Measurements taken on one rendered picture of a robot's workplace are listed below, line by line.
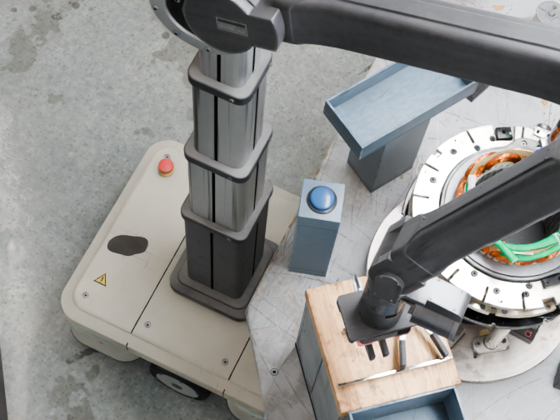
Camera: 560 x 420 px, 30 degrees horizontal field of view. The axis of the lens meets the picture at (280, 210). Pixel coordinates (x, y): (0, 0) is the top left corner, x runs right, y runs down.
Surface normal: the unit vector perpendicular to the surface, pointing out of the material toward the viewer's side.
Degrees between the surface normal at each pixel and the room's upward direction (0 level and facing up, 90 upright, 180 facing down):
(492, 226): 83
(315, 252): 90
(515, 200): 81
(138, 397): 0
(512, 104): 0
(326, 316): 0
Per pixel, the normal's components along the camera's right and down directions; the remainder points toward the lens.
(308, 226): -0.15, 0.90
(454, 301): 0.17, -0.49
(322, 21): -0.29, 0.75
